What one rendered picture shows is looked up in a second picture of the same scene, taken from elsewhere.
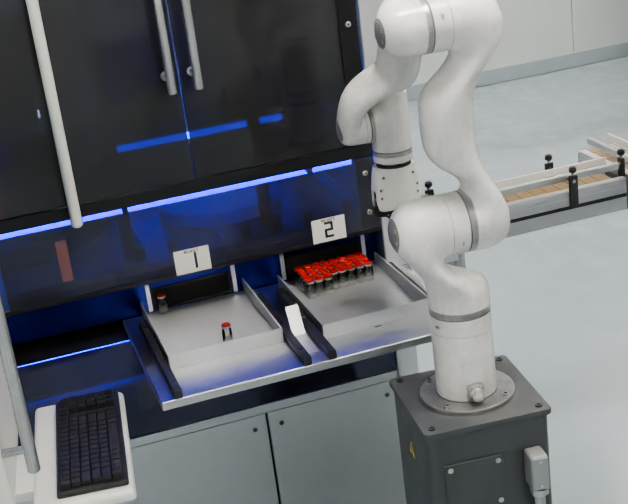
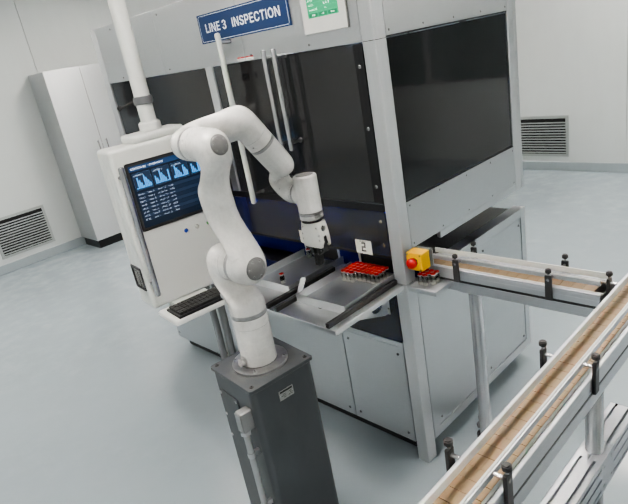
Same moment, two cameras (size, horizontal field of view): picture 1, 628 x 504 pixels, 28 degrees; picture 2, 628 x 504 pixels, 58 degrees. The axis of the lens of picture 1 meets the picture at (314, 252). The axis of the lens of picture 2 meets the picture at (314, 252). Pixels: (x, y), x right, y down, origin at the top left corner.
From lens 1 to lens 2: 256 cm
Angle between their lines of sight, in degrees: 59
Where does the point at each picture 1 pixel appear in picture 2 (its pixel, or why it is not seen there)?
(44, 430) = not seen: hidden behind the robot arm
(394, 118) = (297, 193)
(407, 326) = (323, 315)
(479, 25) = (195, 151)
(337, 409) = (373, 347)
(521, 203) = (507, 279)
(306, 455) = (360, 361)
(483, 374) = (245, 354)
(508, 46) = not seen: outside the picture
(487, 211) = (229, 263)
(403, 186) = (311, 235)
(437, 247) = (213, 272)
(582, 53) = not seen: outside the picture
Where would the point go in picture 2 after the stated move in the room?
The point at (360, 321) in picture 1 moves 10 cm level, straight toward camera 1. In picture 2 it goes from (311, 301) to (289, 310)
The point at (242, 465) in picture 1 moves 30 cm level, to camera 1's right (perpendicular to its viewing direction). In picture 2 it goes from (333, 348) to (368, 373)
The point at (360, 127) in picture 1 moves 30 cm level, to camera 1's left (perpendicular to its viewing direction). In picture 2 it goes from (283, 193) to (249, 182)
